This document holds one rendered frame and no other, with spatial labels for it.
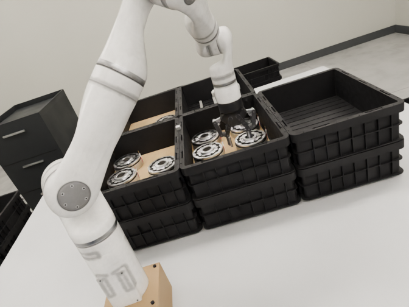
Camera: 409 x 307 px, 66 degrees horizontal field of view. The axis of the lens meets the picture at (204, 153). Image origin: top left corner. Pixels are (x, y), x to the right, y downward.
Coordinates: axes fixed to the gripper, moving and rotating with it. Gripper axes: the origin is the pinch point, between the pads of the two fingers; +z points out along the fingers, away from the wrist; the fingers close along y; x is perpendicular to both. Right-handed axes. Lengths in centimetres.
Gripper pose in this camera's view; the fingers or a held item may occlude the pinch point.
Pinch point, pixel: (239, 139)
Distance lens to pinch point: 103.0
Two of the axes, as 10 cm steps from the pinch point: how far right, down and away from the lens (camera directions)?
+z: 2.8, 8.4, 4.6
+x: -0.7, -4.6, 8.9
